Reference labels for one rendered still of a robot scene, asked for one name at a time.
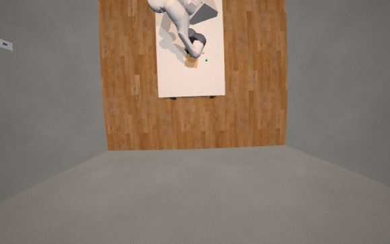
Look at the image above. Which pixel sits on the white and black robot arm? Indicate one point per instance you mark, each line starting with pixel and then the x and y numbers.
pixel 179 12

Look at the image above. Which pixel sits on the orange mat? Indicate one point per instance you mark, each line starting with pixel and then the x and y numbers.
pixel 190 61

